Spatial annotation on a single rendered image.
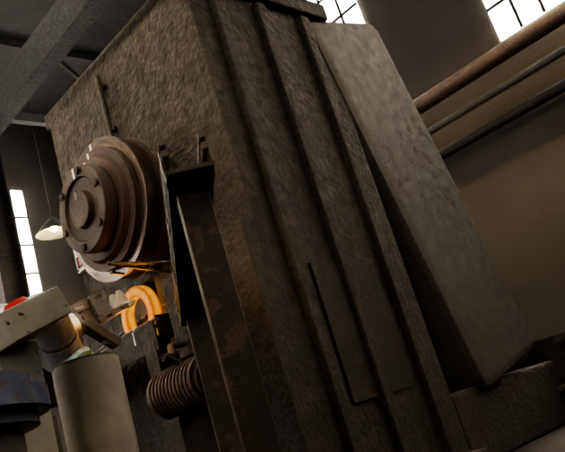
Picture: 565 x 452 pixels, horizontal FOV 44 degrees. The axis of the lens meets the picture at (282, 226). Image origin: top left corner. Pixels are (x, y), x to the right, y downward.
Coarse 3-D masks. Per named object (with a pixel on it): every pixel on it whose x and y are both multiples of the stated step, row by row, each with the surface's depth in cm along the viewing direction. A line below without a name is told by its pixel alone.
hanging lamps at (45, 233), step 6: (36, 144) 1177; (42, 174) 1162; (48, 204) 1147; (48, 222) 1121; (54, 222) 1118; (60, 222) 1122; (42, 228) 1113; (48, 228) 1146; (54, 228) 1131; (60, 228) 1153; (36, 234) 1115; (42, 234) 1141; (48, 234) 1151; (54, 234) 1156; (60, 234) 1160
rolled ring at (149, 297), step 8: (136, 288) 216; (144, 288) 214; (128, 296) 219; (136, 296) 216; (144, 296) 212; (152, 296) 212; (152, 304) 210; (160, 304) 212; (128, 312) 221; (152, 312) 210; (160, 312) 211; (128, 320) 220; (128, 328) 219
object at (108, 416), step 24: (72, 360) 123; (96, 360) 123; (72, 384) 121; (96, 384) 121; (120, 384) 125; (72, 408) 120; (96, 408) 120; (120, 408) 122; (72, 432) 120; (96, 432) 119; (120, 432) 120
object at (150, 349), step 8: (144, 344) 208; (152, 344) 205; (160, 344) 205; (152, 352) 205; (160, 352) 204; (152, 360) 205; (160, 360) 203; (152, 368) 205; (160, 368) 202; (152, 376) 205; (56, 408) 246; (56, 416) 246; (64, 440) 242; (64, 448) 242
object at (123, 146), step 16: (96, 144) 227; (112, 144) 221; (128, 144) 216; (80, 160) 235; (128, 160) 214; (144, 160) 215; (144, 176) 209; (144, 192) 208; (160, 192) 213; (144, 208) 208; (160, 208) 212; (144, 224) 208; (160, 224) 213; (144, 240) 210; (80, 256) 235; (128, 256) 215; (144, 256) 215; (96, 272) 228; (128, 272) 215
